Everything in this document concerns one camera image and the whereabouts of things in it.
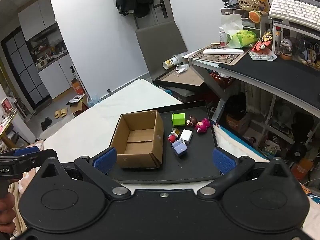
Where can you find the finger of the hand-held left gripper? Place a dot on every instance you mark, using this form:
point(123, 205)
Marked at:
point(25, 151)
point(42, 158)

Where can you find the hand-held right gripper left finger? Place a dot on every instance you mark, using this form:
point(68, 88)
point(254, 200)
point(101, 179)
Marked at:
point(105, 158)

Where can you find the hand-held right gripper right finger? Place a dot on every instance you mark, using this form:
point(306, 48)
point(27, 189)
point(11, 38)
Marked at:
point(223, 161)

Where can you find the black tray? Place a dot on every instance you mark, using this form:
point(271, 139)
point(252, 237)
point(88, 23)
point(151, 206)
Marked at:
point(190, 165)

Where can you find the brown cardboard box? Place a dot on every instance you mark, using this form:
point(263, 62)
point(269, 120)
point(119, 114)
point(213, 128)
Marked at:
point(140, 140)

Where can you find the pink bear figurine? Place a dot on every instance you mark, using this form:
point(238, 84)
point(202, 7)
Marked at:
point(202, 125)

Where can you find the white charger block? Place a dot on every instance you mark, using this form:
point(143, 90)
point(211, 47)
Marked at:
point(185, 135)

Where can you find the purple toy block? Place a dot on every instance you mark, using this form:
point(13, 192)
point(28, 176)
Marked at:
point(179, 148)

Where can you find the clear yellow cube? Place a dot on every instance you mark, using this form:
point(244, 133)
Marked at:
point(176, 131)

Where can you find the red crab figurine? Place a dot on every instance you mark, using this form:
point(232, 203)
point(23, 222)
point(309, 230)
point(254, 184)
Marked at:
point(171, 139)

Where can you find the person's left hand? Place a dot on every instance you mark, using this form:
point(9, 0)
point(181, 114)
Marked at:
point(6, 215)

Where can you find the black shoes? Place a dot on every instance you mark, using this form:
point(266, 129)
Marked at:
point(46, 124)

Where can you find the orange printed cardboard box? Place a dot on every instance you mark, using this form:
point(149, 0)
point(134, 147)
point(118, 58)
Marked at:
point(237, 125)

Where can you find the yellow slipper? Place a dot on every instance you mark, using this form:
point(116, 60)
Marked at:
point(57, 114)
point(64, 112)

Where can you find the brown bear figurine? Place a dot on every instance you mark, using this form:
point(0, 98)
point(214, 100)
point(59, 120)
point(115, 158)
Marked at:
point(191, 121)

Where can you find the grey tall carton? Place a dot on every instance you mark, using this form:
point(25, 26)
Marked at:
point(218, 110)

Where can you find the black bag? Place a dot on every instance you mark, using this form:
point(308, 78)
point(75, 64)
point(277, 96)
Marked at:
point(236, 106)

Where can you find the open cardboard box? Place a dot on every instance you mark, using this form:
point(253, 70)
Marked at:
point(78, 107)

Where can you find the clear plastic bag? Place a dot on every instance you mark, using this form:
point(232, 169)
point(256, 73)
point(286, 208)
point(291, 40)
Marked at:
point(93, 101)

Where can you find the green toy cube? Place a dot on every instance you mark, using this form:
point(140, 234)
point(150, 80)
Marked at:
point(178, 120)

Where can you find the black glass sliding door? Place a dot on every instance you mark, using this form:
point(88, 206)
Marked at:
point(25, 75)

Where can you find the orange packet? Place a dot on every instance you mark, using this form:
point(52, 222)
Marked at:
point(301, 170)

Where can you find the dark grey cushion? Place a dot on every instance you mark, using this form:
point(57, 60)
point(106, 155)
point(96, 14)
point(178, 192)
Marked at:
point(182, 93)

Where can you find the white cabinet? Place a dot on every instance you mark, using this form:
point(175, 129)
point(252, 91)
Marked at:
point(56, 77)

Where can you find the red basket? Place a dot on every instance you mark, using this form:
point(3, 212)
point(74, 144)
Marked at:
point(221, 80)

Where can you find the grey metal desk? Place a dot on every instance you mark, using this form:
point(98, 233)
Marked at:
point(250, 80)

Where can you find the black framed brown board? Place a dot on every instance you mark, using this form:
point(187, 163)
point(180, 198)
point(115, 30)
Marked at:
point(185, 77)

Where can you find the white face mask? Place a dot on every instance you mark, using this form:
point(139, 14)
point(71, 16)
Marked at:
point(182, 69)

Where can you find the black desk mat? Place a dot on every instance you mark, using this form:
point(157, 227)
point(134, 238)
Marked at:
point(280, 75)

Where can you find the patterned table mat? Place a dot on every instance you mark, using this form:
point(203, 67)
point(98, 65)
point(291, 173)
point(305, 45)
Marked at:
point(215, 58)

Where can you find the white remote control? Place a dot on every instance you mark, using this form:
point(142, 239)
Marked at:
point(222, 51)

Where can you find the paper cup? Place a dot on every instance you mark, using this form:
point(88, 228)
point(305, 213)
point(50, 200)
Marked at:
point(171, 62)

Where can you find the white paper packet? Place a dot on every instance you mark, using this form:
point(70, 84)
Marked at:
point(263, 56)

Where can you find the white bottle red label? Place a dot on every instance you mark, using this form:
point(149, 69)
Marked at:
point(223, 38)

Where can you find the green plastic bag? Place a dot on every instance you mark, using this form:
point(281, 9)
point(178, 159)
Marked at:
point(242, 38)

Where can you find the red ornament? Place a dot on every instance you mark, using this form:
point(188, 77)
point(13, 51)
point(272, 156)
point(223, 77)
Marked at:
point(262, 42)

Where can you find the grey chair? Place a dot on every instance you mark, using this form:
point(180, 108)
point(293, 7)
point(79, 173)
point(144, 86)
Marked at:
point(160, 45)

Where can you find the raccoon figurine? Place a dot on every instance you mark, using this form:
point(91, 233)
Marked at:
point(286, 48)

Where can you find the white desk riser shelf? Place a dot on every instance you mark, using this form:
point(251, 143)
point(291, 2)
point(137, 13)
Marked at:
point(276, 37)

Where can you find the blue white plush toy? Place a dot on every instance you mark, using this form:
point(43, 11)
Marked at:
point(308, 53)

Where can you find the grey drawer organizer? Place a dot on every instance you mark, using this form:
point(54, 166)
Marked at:
point(250, 26)

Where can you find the white tissue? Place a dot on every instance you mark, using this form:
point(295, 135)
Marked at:
point(231, 22)

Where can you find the orange slice plush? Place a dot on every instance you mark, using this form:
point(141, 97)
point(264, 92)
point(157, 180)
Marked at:
point(255, 16)

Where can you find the woven basket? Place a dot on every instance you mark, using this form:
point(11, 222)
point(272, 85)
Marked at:
point(248, 2)

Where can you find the white keyboard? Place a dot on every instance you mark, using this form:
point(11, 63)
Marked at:
point(292, 10)

